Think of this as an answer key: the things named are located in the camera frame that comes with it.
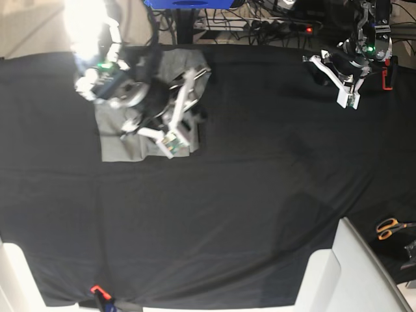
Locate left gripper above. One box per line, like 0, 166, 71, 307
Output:
302, 1, 393, 110

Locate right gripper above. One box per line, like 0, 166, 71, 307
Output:
107, 67, 211, 159

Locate grey T-shirt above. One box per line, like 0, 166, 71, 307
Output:
95, 49, 209, 162

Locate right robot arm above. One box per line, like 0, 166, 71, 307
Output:
64, 1, 211, 163

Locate red black clamp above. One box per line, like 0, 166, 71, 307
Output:
382, 56, 398, 91

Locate black table cloth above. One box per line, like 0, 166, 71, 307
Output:
1, 45, 415, 309

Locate blue stand base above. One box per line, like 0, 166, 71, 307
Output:
144, 0, 233, 10

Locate black metal object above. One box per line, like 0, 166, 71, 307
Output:
400, 240, 416, 270

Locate white bin right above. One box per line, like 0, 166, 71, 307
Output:
294, 217, 412, 312

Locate white bin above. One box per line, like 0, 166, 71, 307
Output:
294, 217, 412, 312
1, 240, 46, 312

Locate red blue front clamp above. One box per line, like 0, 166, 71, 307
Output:
90, 285, 118, 312

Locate white bin left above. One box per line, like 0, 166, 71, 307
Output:
1, 240, 46, 312

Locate orange handled scissors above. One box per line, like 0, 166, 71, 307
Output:
376, 218, 415, 241

